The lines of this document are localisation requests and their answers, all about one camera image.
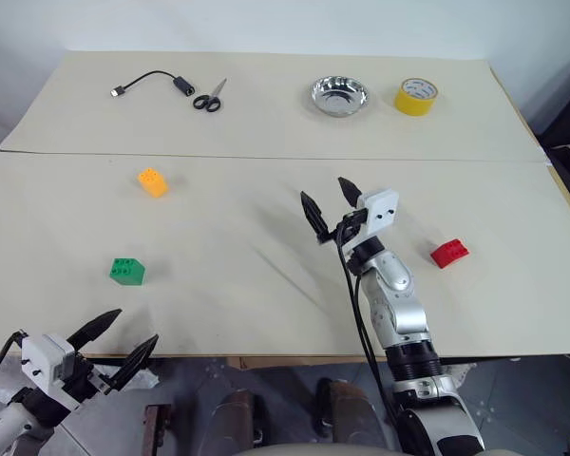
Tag yellow toy brick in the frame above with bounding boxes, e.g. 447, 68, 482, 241
137, 166, 171, 200

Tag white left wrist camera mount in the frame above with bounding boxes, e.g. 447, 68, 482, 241
20, 332, 82, 412

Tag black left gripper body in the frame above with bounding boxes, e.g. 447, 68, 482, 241
62, 350, 124, 409

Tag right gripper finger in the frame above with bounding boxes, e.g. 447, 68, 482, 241
336, 177, 363, 209
300, 190, 333, 245

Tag yellow tape roll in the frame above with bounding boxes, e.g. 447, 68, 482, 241
392, 77, 439, 117

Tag rusty metal bar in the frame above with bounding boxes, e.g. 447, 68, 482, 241
143, 403, 173, 456

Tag black USB adapter cable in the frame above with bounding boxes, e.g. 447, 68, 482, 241
109, 69, 196, 100

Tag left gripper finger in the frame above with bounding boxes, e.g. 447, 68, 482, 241
66, 308, 124, 352
108, 333, 160, 391

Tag dark brown rounded shape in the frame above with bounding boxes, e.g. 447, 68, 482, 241
211, 388, 267, 450
315, 377, 390, 447

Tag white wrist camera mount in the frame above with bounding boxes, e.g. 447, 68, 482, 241
20, 332, 82, 412
354, 188, 401, 238

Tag red toy brick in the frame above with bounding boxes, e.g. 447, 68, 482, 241
429, 237, 471, 270

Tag shiny metal bowl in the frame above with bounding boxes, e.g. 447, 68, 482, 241
307, 74, 371, 118

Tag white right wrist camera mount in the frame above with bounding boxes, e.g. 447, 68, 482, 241
354, 188, 401, 238

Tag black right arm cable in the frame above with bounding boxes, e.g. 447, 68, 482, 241
334, 220, 401, 428

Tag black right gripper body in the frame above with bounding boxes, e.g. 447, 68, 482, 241
320, 206, 370, 248

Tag green toy brick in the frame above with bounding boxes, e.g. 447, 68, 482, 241
107, 256, 147, 288

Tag black handled scissors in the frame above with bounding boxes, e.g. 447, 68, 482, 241
192, 78, 228, 114

